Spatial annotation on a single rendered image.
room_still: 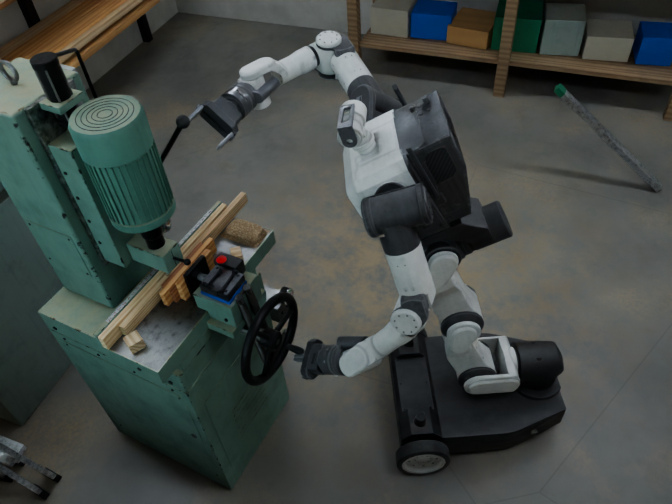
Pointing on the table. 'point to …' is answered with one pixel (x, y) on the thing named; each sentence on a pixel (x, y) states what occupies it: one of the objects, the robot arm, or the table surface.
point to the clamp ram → (196, 274)
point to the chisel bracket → (161, 259)
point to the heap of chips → (245, 233)
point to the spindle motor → (123, 162)
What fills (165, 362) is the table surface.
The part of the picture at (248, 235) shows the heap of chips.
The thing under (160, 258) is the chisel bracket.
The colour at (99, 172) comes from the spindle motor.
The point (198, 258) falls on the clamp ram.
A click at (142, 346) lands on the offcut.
